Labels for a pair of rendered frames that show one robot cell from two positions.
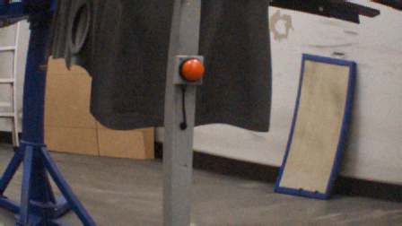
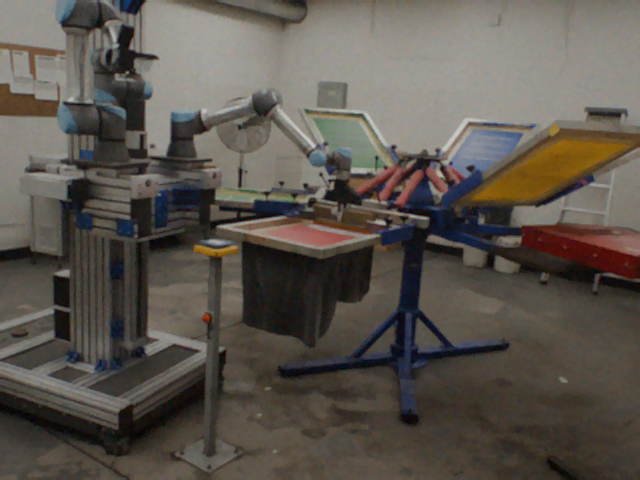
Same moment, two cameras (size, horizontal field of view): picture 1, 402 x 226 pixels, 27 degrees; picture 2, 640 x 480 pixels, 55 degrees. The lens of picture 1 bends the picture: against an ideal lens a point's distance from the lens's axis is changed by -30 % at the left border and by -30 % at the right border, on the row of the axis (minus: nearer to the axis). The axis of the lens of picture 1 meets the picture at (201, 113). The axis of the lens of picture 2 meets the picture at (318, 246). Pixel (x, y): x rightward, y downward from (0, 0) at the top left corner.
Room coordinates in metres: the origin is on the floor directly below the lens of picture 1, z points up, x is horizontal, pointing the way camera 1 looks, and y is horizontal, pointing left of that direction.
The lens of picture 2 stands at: (1.14, -2.33, 1.52)
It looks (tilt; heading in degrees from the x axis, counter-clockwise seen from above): 12 degrees down; 61
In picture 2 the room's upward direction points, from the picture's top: 4 degrees clockwise
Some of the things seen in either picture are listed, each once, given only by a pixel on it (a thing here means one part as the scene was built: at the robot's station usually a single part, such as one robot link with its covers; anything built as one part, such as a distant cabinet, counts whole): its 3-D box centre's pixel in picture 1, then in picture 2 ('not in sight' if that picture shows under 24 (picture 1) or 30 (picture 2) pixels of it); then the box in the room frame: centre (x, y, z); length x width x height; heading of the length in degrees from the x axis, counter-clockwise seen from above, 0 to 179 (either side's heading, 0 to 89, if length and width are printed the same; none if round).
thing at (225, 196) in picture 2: not in sight; (273, 186); (2.74, 1.15, 1.05); 1.08 x 0.61 x 0.23; 146
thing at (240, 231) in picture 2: not in sight; (319, 231); (2.54, 0.18, 0.97); 0.79 x 0.58 x 0.04; 26
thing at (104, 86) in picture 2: not in sight; (108, 87); (1.57, 0.12, 1.56); 0.11 x 0.08 x 0.11; 12
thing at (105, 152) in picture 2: not in sight; (111, 149); (1.63, 0.40, 1.31); 0.15 x 0.15 x 0.10
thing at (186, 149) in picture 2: not in sight; (181, 146); (2.03, 0.70, 1.31); 0.15 x 0.15 x 0.10
